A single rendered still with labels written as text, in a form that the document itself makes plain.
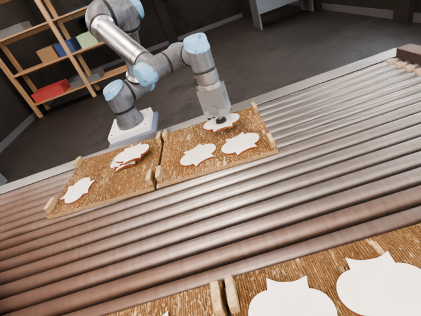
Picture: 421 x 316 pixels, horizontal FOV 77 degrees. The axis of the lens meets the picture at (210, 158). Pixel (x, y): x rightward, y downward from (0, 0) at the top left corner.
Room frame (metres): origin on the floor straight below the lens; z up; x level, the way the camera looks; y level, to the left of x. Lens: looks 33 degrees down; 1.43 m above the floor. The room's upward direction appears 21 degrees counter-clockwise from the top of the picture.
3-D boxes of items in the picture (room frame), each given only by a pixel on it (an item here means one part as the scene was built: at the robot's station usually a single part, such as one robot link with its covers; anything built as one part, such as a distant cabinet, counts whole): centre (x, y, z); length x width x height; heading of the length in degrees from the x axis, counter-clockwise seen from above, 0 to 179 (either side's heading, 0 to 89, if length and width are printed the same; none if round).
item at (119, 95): (1.42, 0.33, 1.07); 0.13 x 0.12 x 0.14; 117
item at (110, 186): (0.92, 0.39, 0.93); 0.41 x 0.35 x 0.02; 80
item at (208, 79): (0.88, -0.08, 1.16); 0.08 x 0.08 x 0.05
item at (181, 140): (0.86, -0.03, 0.93); 0.41 x 0.35 x 0.02; 82
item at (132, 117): (1.42, 0.34, 0.96); 0.15 x 0.15 x 0.10
